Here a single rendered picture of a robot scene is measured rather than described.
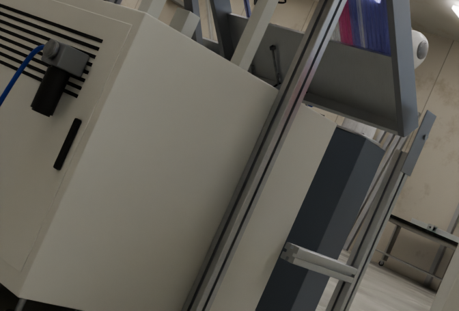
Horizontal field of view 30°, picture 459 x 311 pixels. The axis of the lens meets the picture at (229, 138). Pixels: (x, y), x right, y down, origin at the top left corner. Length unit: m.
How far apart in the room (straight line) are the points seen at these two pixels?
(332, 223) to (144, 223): 1.37
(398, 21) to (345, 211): 1.08
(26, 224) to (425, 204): 10.49
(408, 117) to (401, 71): 0.14
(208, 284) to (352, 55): 0.80
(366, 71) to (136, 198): 0.86
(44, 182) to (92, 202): 0.09
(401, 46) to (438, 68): 10.24
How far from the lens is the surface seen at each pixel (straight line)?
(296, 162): 1.95
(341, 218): 3.02
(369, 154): 3.02
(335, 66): 2.37
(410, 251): 11.88
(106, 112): 1.56
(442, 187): 11.89
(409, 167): 2.23
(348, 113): 2.36
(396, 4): 2.09
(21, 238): 1.62
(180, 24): 2.79
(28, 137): 1.70
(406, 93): 2.21
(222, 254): 1.82
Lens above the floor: 0.43
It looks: 1 degrees up
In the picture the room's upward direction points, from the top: 24 degrees clockwise
